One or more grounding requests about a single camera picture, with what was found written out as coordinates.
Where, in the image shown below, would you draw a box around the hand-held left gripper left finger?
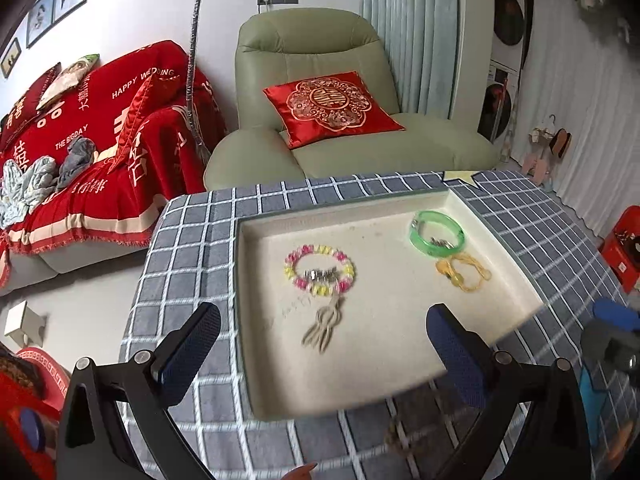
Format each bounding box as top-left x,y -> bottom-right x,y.
56,302 -> 223,480

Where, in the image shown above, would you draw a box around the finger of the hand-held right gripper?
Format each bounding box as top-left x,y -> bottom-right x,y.
592,298 -> 640,332
581,319 -> 640,376

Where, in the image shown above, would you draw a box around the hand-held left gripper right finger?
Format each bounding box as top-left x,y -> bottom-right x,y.
425,303 -> 593,480

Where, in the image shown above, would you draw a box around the yellow hair tie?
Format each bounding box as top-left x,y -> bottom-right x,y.
435,252 -> 492,293

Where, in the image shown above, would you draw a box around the grey tray with white inside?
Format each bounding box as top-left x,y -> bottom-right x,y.
234,182 -> 546,422

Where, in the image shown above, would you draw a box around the green bangle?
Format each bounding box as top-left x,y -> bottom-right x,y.
410,211 -> 466,253

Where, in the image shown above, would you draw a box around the beige hair clip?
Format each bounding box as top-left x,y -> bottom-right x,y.
300,294 -> 347,356

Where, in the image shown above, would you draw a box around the pastel bead bracelet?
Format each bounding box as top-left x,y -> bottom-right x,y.
284,244 -> 357,297

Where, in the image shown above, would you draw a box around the red plastic stool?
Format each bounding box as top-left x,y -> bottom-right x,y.
597,207 -> 640,293

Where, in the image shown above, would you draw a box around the grey sofa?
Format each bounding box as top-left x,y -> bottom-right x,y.
0,40 -> 228,296

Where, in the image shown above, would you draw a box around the red round patterned stool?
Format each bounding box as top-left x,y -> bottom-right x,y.
15,345 -> 73,411

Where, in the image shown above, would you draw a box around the white box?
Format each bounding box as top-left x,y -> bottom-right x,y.
4,301 -> 47,346

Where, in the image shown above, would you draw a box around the red printed blanket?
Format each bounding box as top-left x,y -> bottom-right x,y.
0,40 -> 227,286

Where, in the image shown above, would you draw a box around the white sheer curtain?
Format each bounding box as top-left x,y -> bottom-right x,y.
520,0 -> 640,241

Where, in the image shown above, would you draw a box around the grey garment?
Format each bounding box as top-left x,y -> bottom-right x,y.
54,136 -> 97,191

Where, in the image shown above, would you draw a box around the light blue clothes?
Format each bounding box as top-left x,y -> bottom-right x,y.
0,156 -> 57,228

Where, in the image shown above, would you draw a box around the red satin pillow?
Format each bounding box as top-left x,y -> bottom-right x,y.
107,74 -> 156,171

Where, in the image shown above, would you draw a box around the white washing machine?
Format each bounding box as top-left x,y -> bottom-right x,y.
492,0 -> 533,68
477,60 -> 523,148

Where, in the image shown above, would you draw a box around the red embroidered cushion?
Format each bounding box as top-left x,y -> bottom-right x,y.
262,71 -> 407,150

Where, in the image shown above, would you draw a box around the red printed pillow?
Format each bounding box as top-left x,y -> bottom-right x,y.
0,62 -> 62,151

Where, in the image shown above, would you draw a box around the white printed pillow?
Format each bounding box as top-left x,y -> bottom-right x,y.
36,54 -> 101,111

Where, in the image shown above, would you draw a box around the flexible phone holder stand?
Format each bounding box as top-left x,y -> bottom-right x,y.
182,0 -> 232,166

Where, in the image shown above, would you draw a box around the green leather armchair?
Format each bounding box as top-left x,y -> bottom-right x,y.
202,7 -> 498,192

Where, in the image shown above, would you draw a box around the light blue curtain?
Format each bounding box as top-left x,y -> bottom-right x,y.
361,0 -> 458,113

